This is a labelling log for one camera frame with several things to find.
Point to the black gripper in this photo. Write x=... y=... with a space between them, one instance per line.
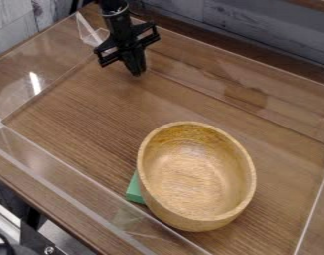
x=127 y=38

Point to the brown wooden oval bowl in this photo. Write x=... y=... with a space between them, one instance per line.
x=197 y=176

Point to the green block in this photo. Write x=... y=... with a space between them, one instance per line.
x=133 y=192

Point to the clear acrylic corner bracket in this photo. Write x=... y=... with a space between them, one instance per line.
x=91 y=36

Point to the clear acrylic tray wall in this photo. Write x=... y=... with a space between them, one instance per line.
x=74 y=119

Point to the black metal bracket with bolt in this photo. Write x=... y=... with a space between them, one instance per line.
x=36 y=242

